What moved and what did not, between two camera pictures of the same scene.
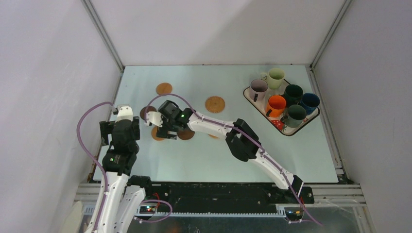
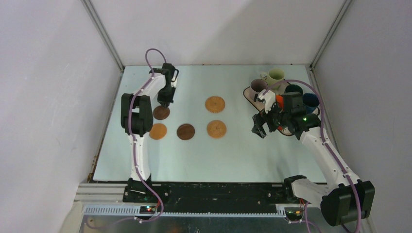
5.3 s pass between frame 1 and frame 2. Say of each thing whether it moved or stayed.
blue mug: stayed
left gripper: moved
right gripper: moved
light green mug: stayed
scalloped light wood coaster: stayed
